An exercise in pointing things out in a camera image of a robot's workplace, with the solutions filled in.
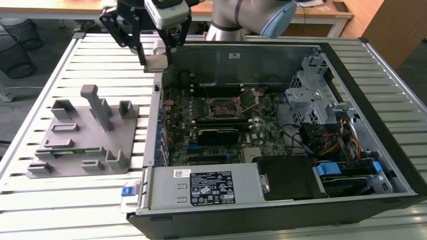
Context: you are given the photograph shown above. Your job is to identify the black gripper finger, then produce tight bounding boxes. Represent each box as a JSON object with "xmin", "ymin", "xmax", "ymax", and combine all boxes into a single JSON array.
[
  {"xmin": 157, "ymin": 16, "xmax": 193, "ymax": 63},
  {"xmin": 99, "ymin": 8, "xmax": 148, "ymax": 67}
]

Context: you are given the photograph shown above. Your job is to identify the silver CPU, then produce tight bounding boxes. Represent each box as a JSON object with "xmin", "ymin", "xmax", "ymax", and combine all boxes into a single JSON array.
[{"xmin": 144, "ymin": 55, "xmax": 168, "ymax": 74}]

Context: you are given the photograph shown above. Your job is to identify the metal socket cover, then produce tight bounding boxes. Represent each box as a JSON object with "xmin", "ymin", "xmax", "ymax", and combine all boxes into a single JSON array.
[{"xmin": 237, "ymin": 87, "xmax": 265, "ymax": 113}]

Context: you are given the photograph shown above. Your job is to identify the CPU socket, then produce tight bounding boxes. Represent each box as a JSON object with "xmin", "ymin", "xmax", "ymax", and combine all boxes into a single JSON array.
[{"xmin": 205, "ymin": 96, "xmax": 244, "ymax": 120}]

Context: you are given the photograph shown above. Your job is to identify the black mesh waste bin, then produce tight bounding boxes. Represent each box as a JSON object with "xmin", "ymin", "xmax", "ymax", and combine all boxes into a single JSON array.
[
  {"xmin": 0, "ymin": 18, "xmax": 44, "ymax": 51},
  {"xmin": 0, "ymin": 33, "xmax": 36, "ymax": 80}
]

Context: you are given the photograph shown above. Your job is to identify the black graphics card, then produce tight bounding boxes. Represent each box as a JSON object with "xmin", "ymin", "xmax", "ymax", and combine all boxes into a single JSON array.
[{"xmin": 195, "ymin": 126, "xmax": 241, "ymax": 147}]

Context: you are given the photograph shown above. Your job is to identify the green motherboard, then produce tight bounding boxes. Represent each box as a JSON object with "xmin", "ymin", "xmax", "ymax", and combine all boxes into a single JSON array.
[{"xmin": 161, "ymin": 86, "xmax": 288, "ymax": 168}]

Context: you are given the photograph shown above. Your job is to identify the grey plastic parts rack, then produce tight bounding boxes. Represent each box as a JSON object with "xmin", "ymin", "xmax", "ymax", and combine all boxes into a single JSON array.
[{"xmin": 25, "ymin": 84, "xmax": 141, "ymax": 180}]

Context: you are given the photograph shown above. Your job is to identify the green RAM stick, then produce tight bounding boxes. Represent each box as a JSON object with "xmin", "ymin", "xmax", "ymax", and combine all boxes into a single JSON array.
[{"xmin": 49, "ymin": 147, "xmax": 101, "ymax": 155}]

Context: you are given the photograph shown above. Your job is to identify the black expansion slot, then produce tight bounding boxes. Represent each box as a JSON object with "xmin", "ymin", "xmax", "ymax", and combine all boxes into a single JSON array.
[{"xmin": 188, "ymin": 154, "xmax": 235, "ymax": 166}]

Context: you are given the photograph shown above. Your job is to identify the grey furniture foot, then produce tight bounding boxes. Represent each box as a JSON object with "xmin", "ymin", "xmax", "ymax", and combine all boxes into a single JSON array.
[{"xmin": 0, "ymin": 81, "xmax": 16, "ymax": 103}]

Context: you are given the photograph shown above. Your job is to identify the silver drive cage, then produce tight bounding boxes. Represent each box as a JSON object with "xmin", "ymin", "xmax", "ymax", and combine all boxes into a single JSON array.
[{"xmin": 284, "ymin": 56, "xmax": 340, "ymax": 126}]

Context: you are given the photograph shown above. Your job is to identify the silver chipset heatsink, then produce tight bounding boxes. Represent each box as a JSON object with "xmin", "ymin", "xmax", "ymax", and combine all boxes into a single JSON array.
[{"xmin": 241, "ymin": 147, "xmax": 263, "ymax": 163}]

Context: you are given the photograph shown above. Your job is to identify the silver power supply black label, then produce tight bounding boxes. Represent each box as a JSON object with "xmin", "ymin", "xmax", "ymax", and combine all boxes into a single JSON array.
[{"xmin": 139, "ymin": 163, "xmax": 269, "ymax": 211}]

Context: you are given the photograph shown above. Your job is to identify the black phone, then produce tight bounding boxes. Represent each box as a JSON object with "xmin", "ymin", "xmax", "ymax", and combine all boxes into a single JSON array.
[{"xmin": 332, "ymin": 1, "xmax": 349, "ymax": 13}]

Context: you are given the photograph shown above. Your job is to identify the black plastic air shroud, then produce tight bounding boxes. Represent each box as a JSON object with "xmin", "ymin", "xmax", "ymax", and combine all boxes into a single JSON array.
[{"xmin": 251, "ymin": 154, "xmax": 328, "ymax": 202}]

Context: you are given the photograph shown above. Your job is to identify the hard disk in blue carrier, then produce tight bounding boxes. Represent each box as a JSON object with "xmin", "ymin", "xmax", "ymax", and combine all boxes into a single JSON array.
[{"xmin": 313, "ymin": 161, "xmax": 383, "ymax": 197}]

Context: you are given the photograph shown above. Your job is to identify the wooden cabinet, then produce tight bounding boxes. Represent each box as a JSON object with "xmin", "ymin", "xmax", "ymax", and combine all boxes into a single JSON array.
[{"xmin": 340, "ymin": 0, "xmax": 427, "ymax": 71}]

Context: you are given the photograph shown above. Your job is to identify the black PC case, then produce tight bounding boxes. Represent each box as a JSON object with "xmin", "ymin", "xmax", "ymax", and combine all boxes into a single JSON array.
[{"xmin": 117, "ymin": 37, "xmax": 427, "ymax": 240}]

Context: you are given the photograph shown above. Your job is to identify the silver disk bay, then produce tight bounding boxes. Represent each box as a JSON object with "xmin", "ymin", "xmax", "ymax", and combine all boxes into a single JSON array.
[{"xmin": 312, "ymin": 157, "xmax": 396, "ymax": 199}]

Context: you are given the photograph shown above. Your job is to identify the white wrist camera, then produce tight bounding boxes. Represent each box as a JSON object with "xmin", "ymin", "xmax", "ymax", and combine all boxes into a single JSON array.
[{"xmin": 143, "ymin": 0, "xmax": 193, "ymax": 29}]

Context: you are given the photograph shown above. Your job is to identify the wooden desk white frame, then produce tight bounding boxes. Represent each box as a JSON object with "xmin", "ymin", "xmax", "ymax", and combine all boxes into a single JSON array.
[
  {"xmin": 0, "ymin": 0, "xmax": 161, "ymax": 35},
  {"xmin": 156, "ymin": 0, "xmax": 355, "ymax": 38}
]

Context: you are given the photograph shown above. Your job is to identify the yellow red power wires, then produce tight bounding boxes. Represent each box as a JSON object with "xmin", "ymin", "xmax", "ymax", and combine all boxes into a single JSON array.
[{"xmin": 315, "ymin": 118, "xmax": 363, "ymax": 161}]

